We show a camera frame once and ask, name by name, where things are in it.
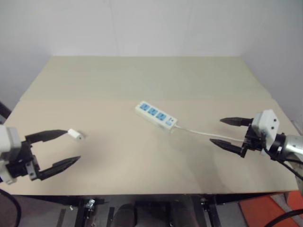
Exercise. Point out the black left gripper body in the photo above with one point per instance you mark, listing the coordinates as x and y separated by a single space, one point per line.
20 163

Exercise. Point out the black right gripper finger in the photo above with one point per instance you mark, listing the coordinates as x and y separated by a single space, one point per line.
236 121
227 145

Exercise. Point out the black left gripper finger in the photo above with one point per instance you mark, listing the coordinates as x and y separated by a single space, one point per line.
45 135
59 166

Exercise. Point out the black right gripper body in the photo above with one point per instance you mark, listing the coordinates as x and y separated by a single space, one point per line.
253 142

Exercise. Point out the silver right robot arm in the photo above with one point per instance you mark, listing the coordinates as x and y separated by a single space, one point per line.
290 145

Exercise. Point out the small white plug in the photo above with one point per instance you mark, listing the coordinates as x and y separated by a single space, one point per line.
75 134

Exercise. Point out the white power strip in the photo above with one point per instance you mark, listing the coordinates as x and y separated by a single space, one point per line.
156 115

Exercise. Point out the orange floor mat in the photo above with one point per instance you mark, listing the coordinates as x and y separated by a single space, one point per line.
262 210

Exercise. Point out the dark rounded shape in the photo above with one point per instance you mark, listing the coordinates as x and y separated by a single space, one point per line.
126 214

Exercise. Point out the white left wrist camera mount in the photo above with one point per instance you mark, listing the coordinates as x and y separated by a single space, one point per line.
7 139

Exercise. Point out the black metal table frame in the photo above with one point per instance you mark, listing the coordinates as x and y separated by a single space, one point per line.
146 198

